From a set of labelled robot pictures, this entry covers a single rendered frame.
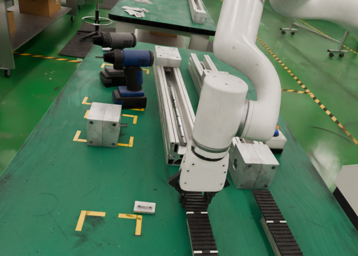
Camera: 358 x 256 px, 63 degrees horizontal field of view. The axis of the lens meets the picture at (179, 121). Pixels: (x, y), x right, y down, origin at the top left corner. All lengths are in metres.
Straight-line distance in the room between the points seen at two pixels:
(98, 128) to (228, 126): 0.44
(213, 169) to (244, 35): 0.28
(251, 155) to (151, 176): 0.28
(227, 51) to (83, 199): 0.48
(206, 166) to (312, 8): 0.52
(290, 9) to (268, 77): 0.34
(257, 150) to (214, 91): 0.37
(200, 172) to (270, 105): 0.20
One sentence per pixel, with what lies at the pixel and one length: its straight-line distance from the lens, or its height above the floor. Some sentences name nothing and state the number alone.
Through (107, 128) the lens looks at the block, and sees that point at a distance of 0.87.
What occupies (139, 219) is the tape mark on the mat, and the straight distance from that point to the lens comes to 0.72.
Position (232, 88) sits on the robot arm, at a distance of 0.52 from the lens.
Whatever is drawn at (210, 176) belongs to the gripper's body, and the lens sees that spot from 0.64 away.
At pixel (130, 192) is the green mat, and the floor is 0.78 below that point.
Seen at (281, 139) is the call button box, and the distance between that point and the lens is 1.03.
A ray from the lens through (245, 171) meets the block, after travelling 0.81.
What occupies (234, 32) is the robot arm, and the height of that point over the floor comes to 1.20.
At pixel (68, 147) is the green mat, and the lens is 0.91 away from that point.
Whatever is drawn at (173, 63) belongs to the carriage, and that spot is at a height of 0.88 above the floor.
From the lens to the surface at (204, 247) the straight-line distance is 0.65.
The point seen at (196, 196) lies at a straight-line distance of 0.75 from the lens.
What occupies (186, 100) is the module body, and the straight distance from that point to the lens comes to 1.04.
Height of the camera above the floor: 1.33
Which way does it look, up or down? 31 degrees down
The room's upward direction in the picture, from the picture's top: 11 degrees clockwise
